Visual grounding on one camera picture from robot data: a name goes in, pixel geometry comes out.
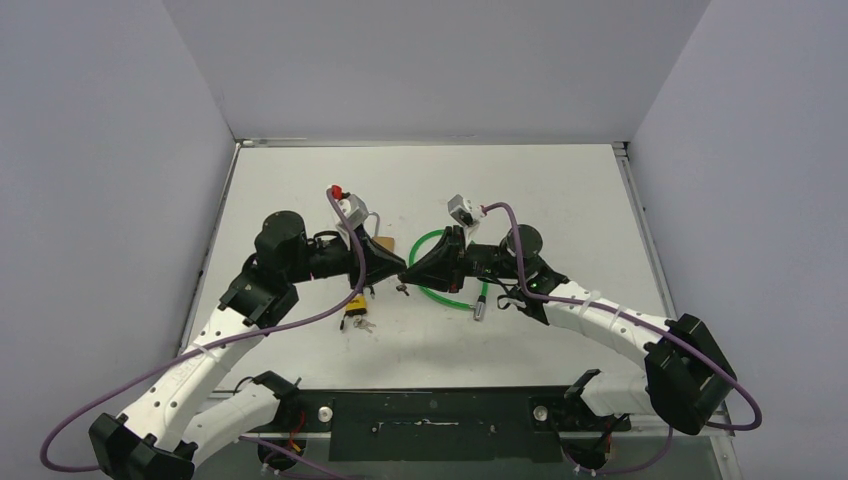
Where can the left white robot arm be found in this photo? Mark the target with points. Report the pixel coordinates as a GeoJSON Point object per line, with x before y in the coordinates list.
{"type": "Point", "coordinates": [165, 434]}

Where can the silver cable lock barrel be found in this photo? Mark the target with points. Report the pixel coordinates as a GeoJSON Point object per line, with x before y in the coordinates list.
{"type": "Point", "coordinates": [479, 308]}

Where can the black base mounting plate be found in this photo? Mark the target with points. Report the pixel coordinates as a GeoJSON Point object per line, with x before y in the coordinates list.
{"type": "Point", "coordinates": [453, 424]}

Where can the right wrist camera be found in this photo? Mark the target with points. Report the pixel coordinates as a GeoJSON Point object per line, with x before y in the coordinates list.
{"type": "Point", "coordinates": [467, 214]}

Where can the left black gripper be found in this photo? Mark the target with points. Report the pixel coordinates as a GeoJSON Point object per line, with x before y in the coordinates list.
{"type": "Point", "coordinates": [380, 262]}

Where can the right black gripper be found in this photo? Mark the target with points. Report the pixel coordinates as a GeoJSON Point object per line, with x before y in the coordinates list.
{"type": "Point", "coordinates": [457, 259]}

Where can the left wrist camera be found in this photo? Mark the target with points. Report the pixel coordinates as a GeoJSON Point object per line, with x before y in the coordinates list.
{"type": "Point", "coordinates": [347, 206]}

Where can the yellow black padlock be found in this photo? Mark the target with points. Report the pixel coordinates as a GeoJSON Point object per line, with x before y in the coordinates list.
{"type": "Point", "coordinates": [358, 305]}

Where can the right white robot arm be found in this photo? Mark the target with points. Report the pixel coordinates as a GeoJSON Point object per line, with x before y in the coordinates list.
{"type": "Point", "coordinates": [685, 376]}

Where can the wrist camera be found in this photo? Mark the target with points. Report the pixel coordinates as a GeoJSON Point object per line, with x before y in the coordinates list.
{"type": "Point", "coordinates": [467, 214]}
{"type": "Point", "coordinates": [347, 206]}

